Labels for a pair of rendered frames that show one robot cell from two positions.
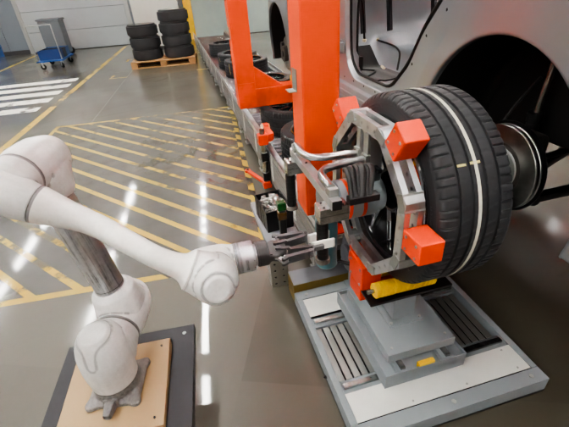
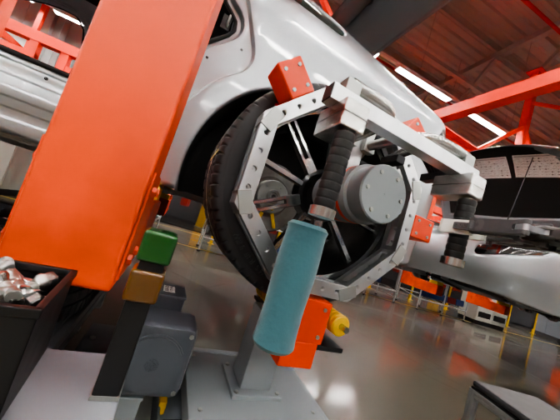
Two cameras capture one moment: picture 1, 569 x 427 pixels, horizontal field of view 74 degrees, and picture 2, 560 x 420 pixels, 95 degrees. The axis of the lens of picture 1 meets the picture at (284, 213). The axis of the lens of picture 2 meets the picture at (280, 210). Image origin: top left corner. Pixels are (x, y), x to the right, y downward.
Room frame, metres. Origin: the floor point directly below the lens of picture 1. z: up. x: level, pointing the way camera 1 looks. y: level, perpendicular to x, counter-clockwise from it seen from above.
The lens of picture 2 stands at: (1.38, 0.37, 0.70)
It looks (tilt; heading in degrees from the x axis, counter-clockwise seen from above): 5 degrees up; 261
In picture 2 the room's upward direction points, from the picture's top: 18 degrees clockwise
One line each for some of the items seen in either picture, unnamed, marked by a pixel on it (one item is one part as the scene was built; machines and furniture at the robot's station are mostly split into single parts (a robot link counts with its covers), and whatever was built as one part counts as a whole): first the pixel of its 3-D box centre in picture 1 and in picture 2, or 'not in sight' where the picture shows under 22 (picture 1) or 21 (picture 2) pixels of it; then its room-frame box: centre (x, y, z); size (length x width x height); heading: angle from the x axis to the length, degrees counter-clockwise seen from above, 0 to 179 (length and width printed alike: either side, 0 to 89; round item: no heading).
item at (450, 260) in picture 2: (322, 241); (459, 230); (0.92, -0.11, 0.83); 0.04 x 0.04 x 0.16
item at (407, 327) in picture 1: (399, 295); (258, 352); (1.18, -0.46, 0.32); 0.40 x 0.30 x 0.28; 13
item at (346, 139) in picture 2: (290, 190); (333, 172); (1.25, -0.03, 0.83); 0.04 x 0.04 x 0.16
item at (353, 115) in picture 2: (297, 164); (340, 122); (1.26, -0.06, 0.93); 0.09 x 0.05 x 0.05; 103
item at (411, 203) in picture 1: (369, 194); (337, 195); (1.14, -0.30, 0.85); 0.54 x 0.07 x 0.54; 13
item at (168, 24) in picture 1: (160, 37); not in sight; (9.41, 2.47, 0.55); 1.40 x 0.80 x 1.09; 97
